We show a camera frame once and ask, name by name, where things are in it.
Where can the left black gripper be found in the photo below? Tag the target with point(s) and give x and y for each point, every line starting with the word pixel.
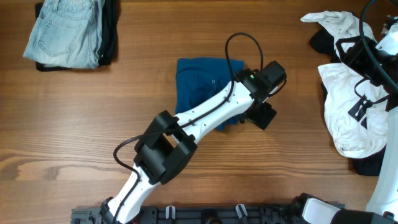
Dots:
pixel 265 117

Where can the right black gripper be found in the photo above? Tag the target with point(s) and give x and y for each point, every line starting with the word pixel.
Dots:
pixel 354 55

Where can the blue t-shirt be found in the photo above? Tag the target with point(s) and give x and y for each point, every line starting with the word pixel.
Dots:
pixel 198 79

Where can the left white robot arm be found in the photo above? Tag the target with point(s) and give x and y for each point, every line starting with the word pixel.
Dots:
pixel 168 144

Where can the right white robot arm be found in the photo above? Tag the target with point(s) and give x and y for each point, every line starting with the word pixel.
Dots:
pixel 382 206

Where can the black garment under white shirt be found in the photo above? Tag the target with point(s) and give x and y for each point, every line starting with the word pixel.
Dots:
pixel 322 42

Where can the white printed t-shirt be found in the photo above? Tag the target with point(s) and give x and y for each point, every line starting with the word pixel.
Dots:
pixel 357 125

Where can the folded black garment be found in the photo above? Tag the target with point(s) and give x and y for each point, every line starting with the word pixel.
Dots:
pixel 109 35

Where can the folded light blue jeans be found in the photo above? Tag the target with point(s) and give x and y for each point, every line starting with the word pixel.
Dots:
pixel 67 33

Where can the black mounting rail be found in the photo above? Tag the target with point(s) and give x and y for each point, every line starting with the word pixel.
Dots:
pixel 266 214

